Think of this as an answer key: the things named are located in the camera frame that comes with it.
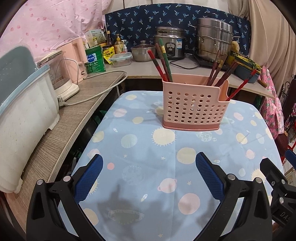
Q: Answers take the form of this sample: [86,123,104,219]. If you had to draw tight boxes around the steel steamer pot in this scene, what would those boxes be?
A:
[195,17,241,64]

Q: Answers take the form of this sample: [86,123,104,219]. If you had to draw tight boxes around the black power cord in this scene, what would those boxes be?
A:
[169,58,201,70]

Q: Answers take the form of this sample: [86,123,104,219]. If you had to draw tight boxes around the pink spotted curtain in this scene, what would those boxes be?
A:
[0,0,116,68]

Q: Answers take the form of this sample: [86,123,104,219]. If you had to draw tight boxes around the beige curtain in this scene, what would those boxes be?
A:
[228,0,296,78]

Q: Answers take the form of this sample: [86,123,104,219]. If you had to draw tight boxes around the pink perforated chopstick holder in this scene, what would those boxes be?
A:
[162,74,230,132]

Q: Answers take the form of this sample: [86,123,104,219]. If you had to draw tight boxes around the dark blue basin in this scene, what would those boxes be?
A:
[233,62,260,84]

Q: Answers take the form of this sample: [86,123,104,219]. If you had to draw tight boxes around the wood-grain counter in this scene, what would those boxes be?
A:
[5,71,126,234]

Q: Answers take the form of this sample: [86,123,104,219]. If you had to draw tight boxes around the navy floral cloth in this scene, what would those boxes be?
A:
[105,3,252,57]

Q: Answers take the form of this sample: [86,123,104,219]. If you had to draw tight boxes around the white countertop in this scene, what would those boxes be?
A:
[105,54,277,100]

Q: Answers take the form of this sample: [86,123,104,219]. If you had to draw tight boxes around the yellow basin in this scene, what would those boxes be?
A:
[232,53,263,70]

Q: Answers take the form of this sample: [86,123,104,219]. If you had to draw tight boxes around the brown chopstick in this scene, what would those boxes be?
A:
[206,49,221,86]

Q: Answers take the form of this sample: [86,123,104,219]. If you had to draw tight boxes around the green plastic canister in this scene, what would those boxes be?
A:
[84,45,107,75]

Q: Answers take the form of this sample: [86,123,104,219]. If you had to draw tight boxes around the yellow packet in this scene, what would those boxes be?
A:
[103,46,116,65]

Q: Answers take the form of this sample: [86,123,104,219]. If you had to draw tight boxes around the pink floral apron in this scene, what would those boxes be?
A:
[260,66,285,140]

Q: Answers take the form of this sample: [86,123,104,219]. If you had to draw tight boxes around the pink electric kettle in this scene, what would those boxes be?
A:
[58,37,88,84]

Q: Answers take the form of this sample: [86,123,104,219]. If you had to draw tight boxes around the dark red chair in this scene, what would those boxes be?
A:
[275,79,296,159]

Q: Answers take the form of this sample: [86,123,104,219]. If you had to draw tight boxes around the white dish tub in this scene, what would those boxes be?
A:
[0,46,61,194]

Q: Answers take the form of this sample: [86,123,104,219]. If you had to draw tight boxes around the dark red chopstick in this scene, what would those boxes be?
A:
[154,43,171,82]
[210,54,228,86]
[220,65,238,88]
[215,61,239,87]

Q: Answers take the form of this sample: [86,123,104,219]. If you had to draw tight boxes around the small pot with glass lid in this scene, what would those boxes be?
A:
[131,40,156,62]

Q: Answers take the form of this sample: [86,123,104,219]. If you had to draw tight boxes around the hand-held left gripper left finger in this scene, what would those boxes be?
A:
[26,153,104,241]

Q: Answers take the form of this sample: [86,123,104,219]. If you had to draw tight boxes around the green chopstick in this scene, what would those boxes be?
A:
[159,38,173,82]

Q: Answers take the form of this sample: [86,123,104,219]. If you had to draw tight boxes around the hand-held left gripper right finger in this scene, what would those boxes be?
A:
[195,152,273,241]

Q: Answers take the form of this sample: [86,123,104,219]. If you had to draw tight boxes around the yellow pump bottle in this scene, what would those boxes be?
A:
[114,34,124,54]

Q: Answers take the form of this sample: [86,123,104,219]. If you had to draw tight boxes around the clear food container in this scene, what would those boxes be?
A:
[110,52,133,68]

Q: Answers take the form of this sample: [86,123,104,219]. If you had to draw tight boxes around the white blender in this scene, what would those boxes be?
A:
[36,49,80,103]

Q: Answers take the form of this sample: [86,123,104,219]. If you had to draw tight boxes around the white carton box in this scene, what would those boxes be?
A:
[84,30,106,48]

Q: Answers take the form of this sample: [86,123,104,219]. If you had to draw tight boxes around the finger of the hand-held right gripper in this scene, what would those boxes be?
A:
[259,157,290,189]
[284,150,296,169]

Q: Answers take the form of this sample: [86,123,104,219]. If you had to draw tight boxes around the steel rice cooker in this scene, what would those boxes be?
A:
[154,26,187,60]

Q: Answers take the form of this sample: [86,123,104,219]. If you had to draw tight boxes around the black induction cooker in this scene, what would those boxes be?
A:
[191,53,232,68]

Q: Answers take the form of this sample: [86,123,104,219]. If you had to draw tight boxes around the white power cord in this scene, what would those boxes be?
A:
[57,70,128,107]

